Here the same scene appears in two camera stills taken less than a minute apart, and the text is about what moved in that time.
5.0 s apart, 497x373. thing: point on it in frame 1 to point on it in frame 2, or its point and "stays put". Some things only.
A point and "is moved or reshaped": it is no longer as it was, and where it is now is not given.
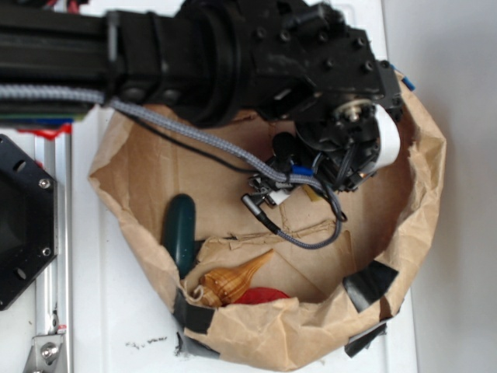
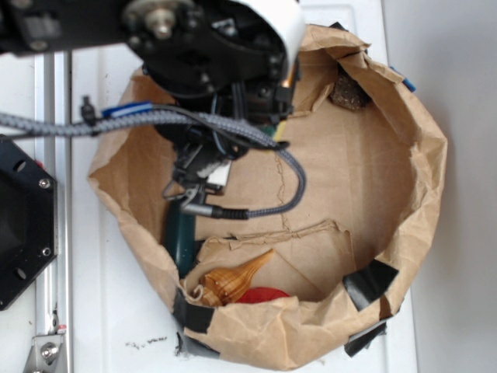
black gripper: (351, 138) to (226, 56)
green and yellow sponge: (313, 196) is moved or reshaped
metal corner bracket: (46, 354) stays put
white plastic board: (121, 320) stays put
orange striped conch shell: (224, 284) stays put
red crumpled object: (259, 294) stays put
